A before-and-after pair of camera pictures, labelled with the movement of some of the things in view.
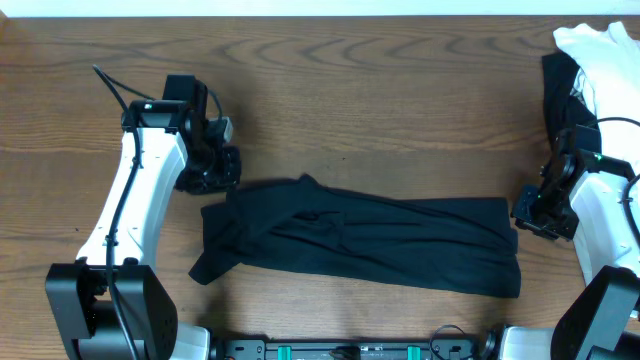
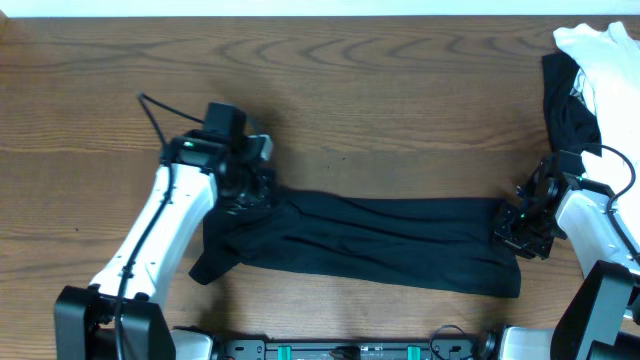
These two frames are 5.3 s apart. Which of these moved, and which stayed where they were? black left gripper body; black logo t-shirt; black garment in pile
Moved: black left gripper body
Stayed: black garment in pile; black logo t-shirt
